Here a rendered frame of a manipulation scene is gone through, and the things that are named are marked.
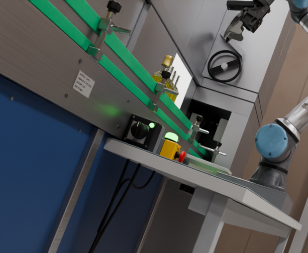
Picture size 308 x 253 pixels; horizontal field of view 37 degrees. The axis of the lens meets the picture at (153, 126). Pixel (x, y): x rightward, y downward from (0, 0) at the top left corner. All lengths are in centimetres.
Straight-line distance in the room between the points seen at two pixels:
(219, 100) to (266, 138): 121
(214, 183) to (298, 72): 346
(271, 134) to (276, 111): 270
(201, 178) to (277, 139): 64
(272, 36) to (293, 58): 158
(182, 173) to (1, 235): 43
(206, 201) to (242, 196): 11
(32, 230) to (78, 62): 38
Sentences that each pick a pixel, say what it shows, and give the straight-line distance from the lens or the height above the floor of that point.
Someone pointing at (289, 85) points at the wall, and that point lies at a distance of 446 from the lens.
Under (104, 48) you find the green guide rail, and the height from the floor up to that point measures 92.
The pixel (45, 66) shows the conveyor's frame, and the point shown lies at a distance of 84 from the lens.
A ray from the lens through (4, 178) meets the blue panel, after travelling 90.
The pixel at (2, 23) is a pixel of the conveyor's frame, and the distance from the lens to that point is 73.
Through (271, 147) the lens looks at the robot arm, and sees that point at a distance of 169.
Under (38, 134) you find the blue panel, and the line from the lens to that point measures 93.
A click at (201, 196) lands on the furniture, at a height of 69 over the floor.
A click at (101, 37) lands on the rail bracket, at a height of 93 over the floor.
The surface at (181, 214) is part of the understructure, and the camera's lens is 281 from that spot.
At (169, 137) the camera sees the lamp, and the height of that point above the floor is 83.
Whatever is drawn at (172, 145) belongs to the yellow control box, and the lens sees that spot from 150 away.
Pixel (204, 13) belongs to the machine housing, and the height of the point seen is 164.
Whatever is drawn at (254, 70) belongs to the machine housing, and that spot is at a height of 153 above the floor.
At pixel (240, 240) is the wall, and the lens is 427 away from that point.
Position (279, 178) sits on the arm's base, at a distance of 183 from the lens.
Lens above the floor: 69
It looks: 6 degrees up
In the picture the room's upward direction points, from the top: 22 degrees clockwise
